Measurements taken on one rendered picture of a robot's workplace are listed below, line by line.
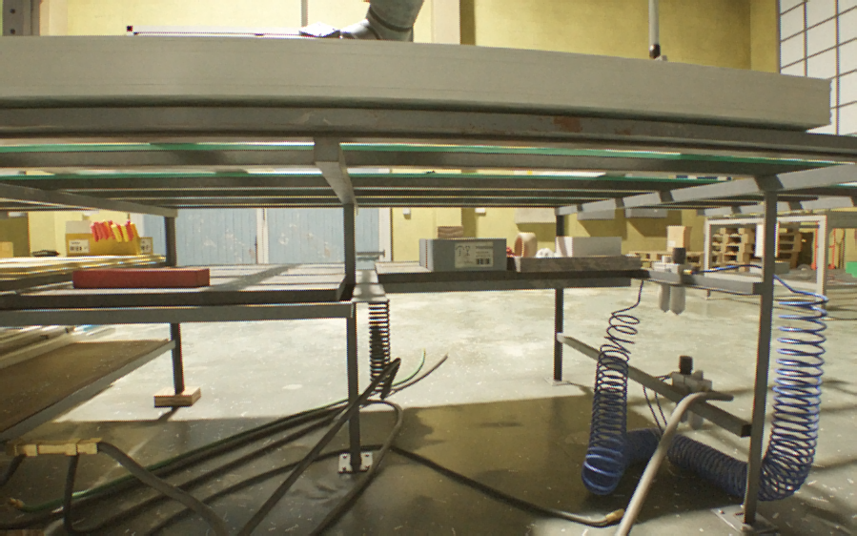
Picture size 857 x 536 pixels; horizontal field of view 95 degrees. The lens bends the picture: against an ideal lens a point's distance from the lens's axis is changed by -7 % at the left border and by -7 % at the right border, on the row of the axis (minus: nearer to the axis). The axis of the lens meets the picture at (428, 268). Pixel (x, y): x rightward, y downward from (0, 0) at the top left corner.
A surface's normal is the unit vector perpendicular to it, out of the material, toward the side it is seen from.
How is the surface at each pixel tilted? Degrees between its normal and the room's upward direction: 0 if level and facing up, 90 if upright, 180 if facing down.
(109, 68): 90
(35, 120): 90
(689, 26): 90
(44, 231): 90
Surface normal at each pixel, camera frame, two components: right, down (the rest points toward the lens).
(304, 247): 0.15, 0.07
